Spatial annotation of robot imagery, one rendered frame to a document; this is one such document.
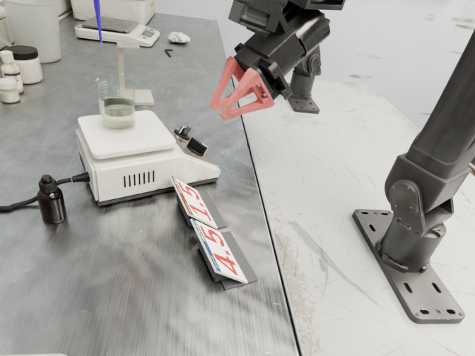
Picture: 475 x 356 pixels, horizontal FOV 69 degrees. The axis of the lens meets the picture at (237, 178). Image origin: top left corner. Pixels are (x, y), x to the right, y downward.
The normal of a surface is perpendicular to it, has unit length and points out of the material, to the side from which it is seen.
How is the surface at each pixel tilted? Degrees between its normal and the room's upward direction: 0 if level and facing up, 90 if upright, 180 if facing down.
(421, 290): 0
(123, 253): 0
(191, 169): 90
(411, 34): 90
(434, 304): 0
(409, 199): 90
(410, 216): 90
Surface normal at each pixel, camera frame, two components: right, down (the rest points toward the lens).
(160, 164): 0.50, 0.54
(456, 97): -0.83, 0.22
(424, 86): 0.10, 0.57
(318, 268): 0.13, -0.82
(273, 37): -0.47, -0.50
